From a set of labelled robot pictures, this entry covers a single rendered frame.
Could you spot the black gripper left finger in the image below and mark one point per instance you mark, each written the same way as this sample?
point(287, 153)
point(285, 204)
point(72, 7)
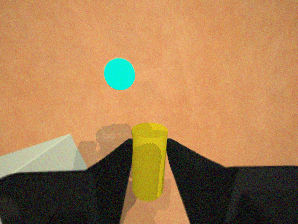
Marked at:
point(99, 191)

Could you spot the cyan circle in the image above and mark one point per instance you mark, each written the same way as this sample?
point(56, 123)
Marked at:
point(119, 74)

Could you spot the yellow cylinder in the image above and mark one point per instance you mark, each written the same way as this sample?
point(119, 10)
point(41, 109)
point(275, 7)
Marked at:
point(148, 160)

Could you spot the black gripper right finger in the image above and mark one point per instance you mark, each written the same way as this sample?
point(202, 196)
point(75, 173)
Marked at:
point(210, 192)

